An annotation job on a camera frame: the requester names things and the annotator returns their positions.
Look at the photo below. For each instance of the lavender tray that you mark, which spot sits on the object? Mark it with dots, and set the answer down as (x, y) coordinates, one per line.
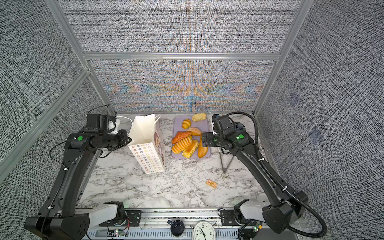
(202, 125)

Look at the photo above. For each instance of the ridged yellow spiral bread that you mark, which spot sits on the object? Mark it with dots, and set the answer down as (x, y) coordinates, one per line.
(182, 145)

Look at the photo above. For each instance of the white analog clock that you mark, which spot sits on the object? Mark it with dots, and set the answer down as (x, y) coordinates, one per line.
(203, 230)

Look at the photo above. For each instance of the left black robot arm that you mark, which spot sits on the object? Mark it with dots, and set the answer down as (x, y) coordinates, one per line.
(56, 219)

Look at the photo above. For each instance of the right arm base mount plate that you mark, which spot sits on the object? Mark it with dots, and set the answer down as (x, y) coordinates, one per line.
(228, 218)

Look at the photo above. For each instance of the sesame bun bread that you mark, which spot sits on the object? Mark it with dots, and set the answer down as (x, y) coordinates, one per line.
(194, 131)

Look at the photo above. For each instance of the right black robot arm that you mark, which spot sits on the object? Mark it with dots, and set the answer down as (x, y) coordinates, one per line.
(282, 210)

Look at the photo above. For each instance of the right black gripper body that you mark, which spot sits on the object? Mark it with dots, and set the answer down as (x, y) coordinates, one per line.
(214, 139)

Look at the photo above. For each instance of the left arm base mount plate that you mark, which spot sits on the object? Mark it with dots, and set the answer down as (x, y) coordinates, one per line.
(130, 218)

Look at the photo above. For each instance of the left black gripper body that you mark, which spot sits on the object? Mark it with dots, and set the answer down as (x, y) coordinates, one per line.
(114, 141)

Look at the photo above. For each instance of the white printed paper bag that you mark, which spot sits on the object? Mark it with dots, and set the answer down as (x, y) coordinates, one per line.
(147, 145)

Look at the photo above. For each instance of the reddish brown loaf bread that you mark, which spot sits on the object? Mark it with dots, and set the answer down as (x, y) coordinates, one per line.
(180, 135)

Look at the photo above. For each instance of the long golden baguette bread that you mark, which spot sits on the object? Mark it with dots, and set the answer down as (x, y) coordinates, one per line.
(202, 151)

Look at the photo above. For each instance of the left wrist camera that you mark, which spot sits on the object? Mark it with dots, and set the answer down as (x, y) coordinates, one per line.
(100, 124)

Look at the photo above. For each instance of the pale crumbly square bread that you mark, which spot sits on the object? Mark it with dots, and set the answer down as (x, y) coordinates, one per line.
(199, 117)

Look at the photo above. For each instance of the small orange candy wrapper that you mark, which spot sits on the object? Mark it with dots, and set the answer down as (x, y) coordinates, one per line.
(212, 184)

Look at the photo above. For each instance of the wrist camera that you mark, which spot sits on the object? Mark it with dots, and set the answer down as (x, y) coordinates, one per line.
(223, 125)
(100, 124)

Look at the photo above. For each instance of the black round knob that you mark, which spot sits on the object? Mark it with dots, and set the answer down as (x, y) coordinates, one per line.
(177, 227)

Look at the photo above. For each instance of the yellow braided pastry bread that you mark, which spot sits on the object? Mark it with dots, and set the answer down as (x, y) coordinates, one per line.
(189, 151)

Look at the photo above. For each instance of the small yellow croissant bread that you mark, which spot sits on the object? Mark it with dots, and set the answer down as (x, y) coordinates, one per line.
(186, 124)

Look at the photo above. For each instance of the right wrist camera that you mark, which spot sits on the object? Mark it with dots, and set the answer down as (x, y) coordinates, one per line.
(223, 125)

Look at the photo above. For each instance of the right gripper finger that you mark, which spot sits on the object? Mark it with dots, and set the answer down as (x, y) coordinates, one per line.
(229, 163)
(222, 164)

